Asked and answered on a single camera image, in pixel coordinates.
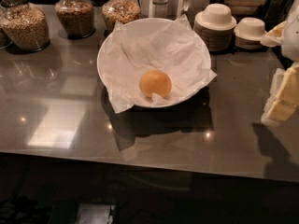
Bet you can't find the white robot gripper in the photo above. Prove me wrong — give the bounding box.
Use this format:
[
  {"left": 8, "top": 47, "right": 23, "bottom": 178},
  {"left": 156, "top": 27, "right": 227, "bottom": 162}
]
[{"left": 260, "top": 13, "right": 299, "bottom": 126}]

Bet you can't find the orange fruit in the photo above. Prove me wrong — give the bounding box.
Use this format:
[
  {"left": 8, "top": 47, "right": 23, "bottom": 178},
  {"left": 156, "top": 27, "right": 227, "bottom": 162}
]
[{"left": 139, "top": 70, "right": 172, "bottom": 98}]

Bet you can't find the large white bowl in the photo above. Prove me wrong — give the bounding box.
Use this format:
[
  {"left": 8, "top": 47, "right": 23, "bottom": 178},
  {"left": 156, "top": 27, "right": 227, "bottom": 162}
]
[{"left": 96, "top": 17, "right": 212, "bottom": 109}]

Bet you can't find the short stack of paper bowls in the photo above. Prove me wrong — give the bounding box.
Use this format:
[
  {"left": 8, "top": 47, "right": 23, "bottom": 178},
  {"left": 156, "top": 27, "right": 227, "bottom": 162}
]
[{"left": 234, "top": 17, "right": 266, "bottom": 49}]

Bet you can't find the tall stack of paper bowls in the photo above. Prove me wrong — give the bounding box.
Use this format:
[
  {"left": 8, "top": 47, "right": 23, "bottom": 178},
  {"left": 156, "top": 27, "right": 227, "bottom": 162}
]
[{"left": 193, "top": 4, "right": 236, "bottom": 52}]

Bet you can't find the small clear glass bottle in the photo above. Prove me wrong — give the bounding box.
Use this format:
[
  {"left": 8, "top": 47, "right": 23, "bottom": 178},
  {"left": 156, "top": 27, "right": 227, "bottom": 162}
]
[{"left": 152, "top": 0, "right": 168, "bottom": 18}]

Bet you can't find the glass jar of mixed cereal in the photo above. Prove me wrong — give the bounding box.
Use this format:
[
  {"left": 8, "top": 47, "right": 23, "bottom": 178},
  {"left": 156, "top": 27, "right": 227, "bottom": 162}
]
[{"left": 102, "top": 0, "right": 140, "bottom": 33}]

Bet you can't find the glass jar of brown cereal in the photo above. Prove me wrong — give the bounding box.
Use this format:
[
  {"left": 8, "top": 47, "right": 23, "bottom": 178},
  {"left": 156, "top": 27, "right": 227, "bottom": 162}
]
[{"left": 54, "top": 0, "right": 94, "bottom": 38}]

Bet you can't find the glass jar of grains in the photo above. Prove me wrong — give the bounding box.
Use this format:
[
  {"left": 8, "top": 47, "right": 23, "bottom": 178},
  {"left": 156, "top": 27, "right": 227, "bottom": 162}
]
[{"left": 1, "top": 0, "right": 50, "bottom": 52}]

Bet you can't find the glass jar at left edge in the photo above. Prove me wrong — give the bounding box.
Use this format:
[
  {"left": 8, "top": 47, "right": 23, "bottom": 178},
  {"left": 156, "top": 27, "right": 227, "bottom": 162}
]
[{"left": 0, "top": 7, "right": 12, "bottom": 49}]

